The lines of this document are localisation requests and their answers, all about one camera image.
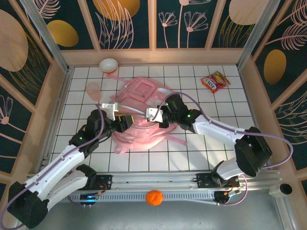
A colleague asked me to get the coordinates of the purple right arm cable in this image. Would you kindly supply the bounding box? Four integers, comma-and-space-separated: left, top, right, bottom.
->
153, 92, 294, 207

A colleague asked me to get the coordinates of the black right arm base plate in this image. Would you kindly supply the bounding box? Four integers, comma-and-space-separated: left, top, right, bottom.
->
196, 172, 240, 189

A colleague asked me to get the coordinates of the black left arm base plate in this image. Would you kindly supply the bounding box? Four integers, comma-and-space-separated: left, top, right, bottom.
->
69, 174, 113, 191

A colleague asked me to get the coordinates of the translucent pink plastic cup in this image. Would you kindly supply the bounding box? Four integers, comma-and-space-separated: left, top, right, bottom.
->
85, 82, 102, 102

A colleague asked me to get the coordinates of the red orange snack packet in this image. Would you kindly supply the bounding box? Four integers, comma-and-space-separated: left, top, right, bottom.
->
201, 70, 231, 94

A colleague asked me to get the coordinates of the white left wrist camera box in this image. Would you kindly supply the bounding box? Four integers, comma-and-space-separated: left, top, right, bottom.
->
102, 102, 123, 120

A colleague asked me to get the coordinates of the white bowl orange base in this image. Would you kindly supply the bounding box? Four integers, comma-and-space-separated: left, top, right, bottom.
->
99, 58, 118, 74

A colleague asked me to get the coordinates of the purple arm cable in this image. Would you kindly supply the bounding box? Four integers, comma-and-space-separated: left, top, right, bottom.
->
153, 92, 294, 207
0, 103, 106, 230

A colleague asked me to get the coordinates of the orange ball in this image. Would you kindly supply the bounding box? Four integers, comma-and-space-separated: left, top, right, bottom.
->
145, 189, 164, 206

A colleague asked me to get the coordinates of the aluminium frame post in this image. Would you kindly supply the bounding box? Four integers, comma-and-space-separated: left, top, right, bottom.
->
19, 0, 72, 72
236, 0, 281, 70

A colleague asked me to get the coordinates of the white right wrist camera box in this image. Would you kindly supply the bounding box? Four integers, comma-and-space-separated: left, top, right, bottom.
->
145, 107, 165, 123

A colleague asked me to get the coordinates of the pink school backpack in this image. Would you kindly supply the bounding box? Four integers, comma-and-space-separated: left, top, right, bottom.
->
105, 72, 189, 155

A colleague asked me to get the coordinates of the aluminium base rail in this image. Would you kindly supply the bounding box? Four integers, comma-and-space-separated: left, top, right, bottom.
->
24, 169, 283, 192

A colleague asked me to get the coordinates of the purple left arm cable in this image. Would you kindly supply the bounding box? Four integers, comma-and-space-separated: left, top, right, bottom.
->
0, 103, 106, 230

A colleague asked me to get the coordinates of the perforated metal strip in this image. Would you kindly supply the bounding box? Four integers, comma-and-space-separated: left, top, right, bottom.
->
33, 193, 216, 203

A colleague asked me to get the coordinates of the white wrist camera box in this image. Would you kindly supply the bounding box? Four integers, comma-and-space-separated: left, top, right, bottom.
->
145, 107, 165, 123
102, 102, 123, 120

